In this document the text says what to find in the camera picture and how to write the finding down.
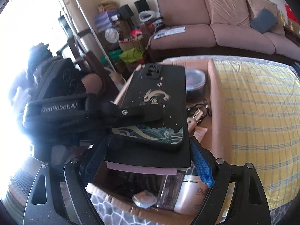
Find black notebook with phone case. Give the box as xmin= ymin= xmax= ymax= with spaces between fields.
xmin=105 ymin=64 xmax=191 ymax=175

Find small clear plastic box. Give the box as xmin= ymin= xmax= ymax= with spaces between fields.
xmin=132 ymin=190 xmax=157 ymax=209

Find pink brown sofa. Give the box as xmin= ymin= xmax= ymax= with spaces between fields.
xmin=148 ymin=0 xmax=299 ymax=64

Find round clear lidded container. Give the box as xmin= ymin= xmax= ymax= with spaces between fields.
xmin=186 ymin=69 xmax=206 ymax=103

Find yellow plaid cloth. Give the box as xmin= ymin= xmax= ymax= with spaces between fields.
xmin=215 ymin=60 xmax=299 ymax=209

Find cluttered wooden shelf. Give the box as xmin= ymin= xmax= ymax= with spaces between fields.
xmin=94 ymin=0 xmax=156 ymax=71

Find cardboard box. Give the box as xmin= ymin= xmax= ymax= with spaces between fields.
xmin=85 ymin=58 xmax=235 ymax=225

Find grey blue cushion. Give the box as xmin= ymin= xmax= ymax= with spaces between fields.
xmin=250 ymin=9 xmax=277 ymax=34

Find papers on sofa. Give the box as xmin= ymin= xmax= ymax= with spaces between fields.
xmin=154 ymin=26 xmax=186 ymax=40

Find white bottle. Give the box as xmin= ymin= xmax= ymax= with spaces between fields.
xmin=173 ymin=175 xmax=209 ymax=215

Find red box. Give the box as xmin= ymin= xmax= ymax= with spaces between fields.
xmin=285 ymin=4 xmax=299 ymax=23

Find clear rectangular case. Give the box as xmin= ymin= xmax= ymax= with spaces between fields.
xmin=156 ymin=171 xmax=185 ymax=210

